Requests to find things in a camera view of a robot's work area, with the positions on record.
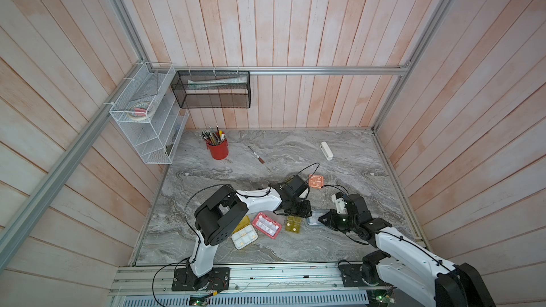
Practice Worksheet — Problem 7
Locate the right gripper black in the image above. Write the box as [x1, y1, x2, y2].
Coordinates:
[318, 208, 358, 233]

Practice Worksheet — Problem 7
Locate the blue pillbox clear lid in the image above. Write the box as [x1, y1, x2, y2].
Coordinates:
[307, 210, 328, 226]

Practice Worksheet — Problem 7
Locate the orange small pillbox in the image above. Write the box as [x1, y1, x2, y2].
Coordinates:
[308, 175, 324, 189]

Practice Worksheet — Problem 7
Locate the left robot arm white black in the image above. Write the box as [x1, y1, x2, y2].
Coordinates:
[189, 175, 311, 278]

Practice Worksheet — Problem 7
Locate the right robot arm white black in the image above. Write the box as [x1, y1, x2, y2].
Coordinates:
[318, 192, 495, 306]

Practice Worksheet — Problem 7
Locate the small yellow transparent pillbox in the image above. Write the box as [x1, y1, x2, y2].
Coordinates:
[284, 215, 301, 233]

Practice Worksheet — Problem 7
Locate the pink pillbox clear lid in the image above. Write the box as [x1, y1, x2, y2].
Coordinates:
[252, 213, 282, 240]

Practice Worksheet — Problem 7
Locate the yellow lid white pillbox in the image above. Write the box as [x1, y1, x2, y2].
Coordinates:
[231, 216, 258, 250]

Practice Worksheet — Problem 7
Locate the white rectangular case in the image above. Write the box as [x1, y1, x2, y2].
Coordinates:
[320, 142, 334, 161]

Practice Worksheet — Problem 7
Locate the red pen cup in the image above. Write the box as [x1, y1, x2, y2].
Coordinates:
[206, 139, 229, 161]

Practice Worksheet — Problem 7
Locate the tape roll on shelf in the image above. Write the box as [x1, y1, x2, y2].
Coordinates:
[127, 102, 155, 122]

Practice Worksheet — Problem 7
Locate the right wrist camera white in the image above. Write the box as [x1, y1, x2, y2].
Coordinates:
[331, 191, 348, 215]

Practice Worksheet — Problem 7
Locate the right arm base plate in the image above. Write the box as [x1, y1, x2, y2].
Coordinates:
[337, 262, 395, 289]

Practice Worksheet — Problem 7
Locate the brown handled screwdriver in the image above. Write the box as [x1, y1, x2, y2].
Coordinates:
[248, 146, 265, 164]

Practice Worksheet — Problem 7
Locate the aluminium front rail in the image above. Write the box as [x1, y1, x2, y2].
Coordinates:
[108, 262, 349, 297]

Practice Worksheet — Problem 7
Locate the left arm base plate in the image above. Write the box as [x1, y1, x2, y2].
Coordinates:
[171, 267, 230, 292]

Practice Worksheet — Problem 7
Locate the black mesh wall basket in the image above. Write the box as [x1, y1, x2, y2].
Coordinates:
[171, 70, 252, 109]

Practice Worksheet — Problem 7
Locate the white wire shelf rack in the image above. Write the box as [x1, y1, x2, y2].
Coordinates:
[109, 63, 189, 165]

